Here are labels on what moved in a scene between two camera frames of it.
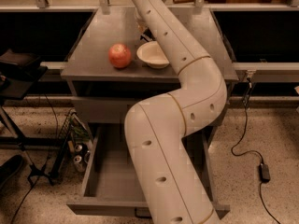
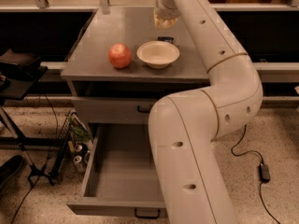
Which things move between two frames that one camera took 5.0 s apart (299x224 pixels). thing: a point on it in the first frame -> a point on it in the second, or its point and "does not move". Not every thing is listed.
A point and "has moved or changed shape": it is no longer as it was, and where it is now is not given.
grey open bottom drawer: x=111 y=183 does not move
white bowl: x=152 y=54 does not move
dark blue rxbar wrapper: x=148 y=35 has moved or changed shape
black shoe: x=9 y=168 does not move
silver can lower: x=78 y=163 does not move
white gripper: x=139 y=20 -> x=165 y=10
